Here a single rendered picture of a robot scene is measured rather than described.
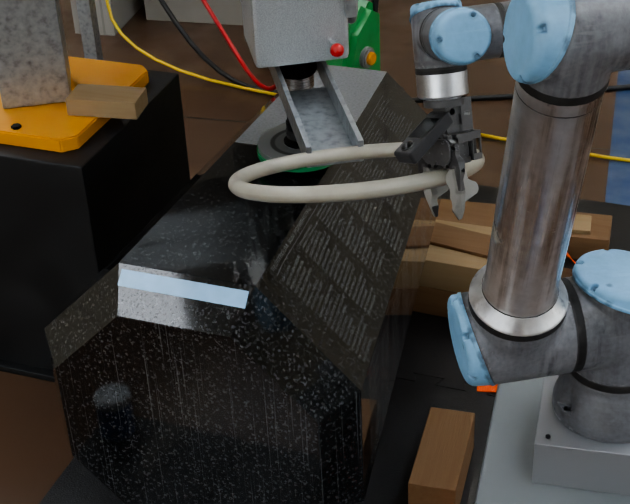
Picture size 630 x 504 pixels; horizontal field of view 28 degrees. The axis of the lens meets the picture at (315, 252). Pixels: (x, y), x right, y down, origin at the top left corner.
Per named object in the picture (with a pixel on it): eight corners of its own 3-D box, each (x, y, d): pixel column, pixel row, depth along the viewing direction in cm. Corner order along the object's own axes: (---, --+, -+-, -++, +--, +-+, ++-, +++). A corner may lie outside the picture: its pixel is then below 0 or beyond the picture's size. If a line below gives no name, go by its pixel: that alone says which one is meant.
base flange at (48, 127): (-83, 132, 348) (-86, 116, 345) (11, 60, 386) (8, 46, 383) (73, 154, 332) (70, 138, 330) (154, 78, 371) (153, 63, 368)
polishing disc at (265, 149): (240, 150, 309) (239, 145, 309) (296, 118, 323) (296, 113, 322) (305, 175, 297) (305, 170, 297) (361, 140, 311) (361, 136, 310)
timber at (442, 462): (454, 526, 313) (455, 490, 307) (407, 518, 316) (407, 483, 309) (474, 446, 337) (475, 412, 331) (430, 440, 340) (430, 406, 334)
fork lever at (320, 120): (243, 39, 317) (241, 21, 315) (317, 31, 320) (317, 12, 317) (290, 170, 261) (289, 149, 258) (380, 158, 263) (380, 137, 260)
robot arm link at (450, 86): (441, 75, 213) (402, 75, 220) (443, 104, 214) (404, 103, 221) (477, 68, 218) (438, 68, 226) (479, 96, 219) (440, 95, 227)
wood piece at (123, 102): (67, 115, 343) (65, 99, 341) (80, 99, 351) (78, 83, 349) (137, 120, 339) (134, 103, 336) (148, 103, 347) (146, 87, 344)
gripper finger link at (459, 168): (471, 188, 218) (459, 139, 218) (465, 190, 217) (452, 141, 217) (452, 192, 222) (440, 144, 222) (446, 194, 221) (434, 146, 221)
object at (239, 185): (218, 176, 260) (216, 162, 260) (446, 146, 267) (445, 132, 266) (243, 217, 213) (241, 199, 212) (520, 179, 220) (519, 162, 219)
